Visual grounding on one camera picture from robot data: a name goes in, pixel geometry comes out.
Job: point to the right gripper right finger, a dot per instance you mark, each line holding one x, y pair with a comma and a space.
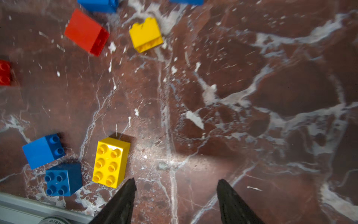
233, 208

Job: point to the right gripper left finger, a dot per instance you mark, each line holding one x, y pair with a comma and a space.
120, 208

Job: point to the yellow long lego brick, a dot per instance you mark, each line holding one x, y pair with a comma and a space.
110, 163

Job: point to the dark blue lego brick bottom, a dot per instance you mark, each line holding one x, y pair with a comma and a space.
64, 179

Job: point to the small blue lego by bin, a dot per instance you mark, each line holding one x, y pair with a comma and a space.
189, 2

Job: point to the red lego brick far left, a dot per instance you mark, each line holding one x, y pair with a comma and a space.
5, 73

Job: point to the aluminium front rail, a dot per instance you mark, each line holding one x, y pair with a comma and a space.
18, 210

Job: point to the small yellow lego brick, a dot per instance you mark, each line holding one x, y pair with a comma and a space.
146, 35

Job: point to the blue lego brick beside bin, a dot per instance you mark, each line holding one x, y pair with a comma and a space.
101, 6

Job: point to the blue lego brick lower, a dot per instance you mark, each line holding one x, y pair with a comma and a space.
43, 151

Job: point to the silver round knob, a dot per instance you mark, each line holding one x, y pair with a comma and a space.
54, 220

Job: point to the red square lego brick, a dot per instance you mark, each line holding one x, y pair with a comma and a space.
86, 33

